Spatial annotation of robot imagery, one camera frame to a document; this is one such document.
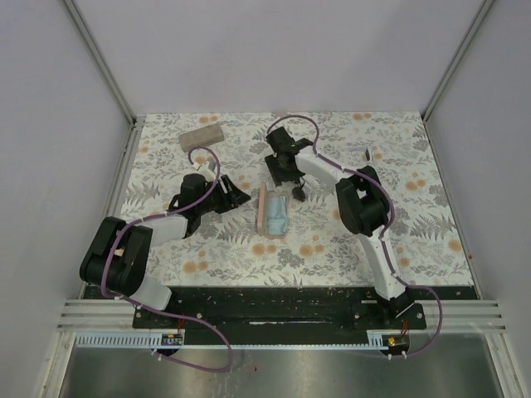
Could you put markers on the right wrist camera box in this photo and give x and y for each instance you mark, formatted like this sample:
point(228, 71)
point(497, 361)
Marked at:
point(278, 139)

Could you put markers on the black sunglasses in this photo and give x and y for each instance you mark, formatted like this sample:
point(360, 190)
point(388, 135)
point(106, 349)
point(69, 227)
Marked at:
point(298, 190)

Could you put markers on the white slotted cable duct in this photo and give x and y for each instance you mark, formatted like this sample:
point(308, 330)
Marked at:
point(150, 340)

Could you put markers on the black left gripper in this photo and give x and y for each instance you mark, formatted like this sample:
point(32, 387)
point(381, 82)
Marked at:
point(233, 198)

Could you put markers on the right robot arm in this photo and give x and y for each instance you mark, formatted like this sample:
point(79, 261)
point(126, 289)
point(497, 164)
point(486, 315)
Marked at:
point(365, 209)

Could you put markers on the white frame sunglasses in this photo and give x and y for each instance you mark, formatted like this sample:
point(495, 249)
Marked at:
point(362, 152)

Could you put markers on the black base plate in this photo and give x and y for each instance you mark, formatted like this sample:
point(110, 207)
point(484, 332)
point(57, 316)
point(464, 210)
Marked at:
point(343, 307)

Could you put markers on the aluminium front rail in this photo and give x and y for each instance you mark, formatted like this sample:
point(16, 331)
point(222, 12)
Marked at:
point(455, 317)

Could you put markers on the floral tablecloth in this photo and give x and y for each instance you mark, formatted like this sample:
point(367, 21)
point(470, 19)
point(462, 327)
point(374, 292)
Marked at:
point(317, 249)

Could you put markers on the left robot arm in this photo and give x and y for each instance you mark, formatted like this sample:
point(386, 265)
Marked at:
point(119, 253)

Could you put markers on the light blue cleaning cloth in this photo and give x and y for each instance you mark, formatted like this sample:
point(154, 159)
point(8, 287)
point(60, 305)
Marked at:
point(277, 218)

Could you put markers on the pink glasses case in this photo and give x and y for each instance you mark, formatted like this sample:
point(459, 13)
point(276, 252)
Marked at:
point(261, 220)

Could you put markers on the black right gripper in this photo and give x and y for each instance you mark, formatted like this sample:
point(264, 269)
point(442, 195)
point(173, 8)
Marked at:
point(272, 162)

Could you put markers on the beige glasses case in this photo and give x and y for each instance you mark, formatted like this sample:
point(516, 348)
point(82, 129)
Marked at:
point(203, 136)

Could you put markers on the aluminium frame post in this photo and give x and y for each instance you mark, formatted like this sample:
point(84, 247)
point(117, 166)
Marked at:
point(99, 60)
point(460, 53)

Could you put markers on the left aluminium frame post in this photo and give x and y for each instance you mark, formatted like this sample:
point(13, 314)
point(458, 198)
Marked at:
point(99, 60)

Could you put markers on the right aluminium frame post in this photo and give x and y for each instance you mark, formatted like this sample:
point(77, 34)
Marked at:
point(460, 53)

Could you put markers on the steel floor panel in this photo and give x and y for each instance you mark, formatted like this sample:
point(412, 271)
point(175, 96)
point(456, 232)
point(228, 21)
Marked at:
point(456, 366)

